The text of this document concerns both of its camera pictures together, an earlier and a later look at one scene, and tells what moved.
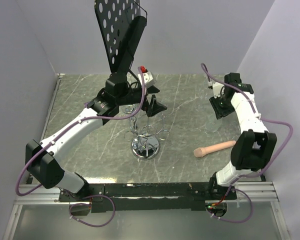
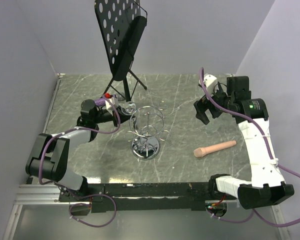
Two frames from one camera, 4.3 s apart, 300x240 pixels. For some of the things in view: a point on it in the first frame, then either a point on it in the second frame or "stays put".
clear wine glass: x=128 y=108 stays put
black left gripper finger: x=155 y=107 to x=123 y=116
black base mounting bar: x=148 y=197 stays put
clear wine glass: x=212 y=126 stays put
